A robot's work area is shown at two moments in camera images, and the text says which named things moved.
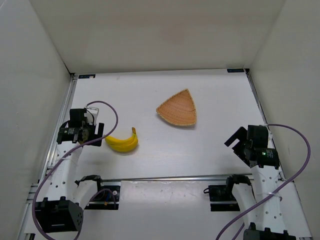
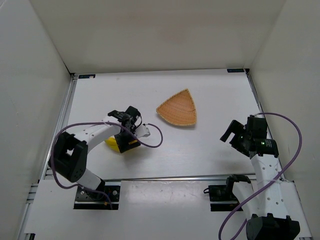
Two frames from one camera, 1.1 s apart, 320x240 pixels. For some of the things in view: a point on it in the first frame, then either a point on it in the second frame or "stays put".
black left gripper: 97,134 -> 126,144
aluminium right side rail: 274,149 stays put
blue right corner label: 235,70 stays put
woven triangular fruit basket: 178,109 stays put
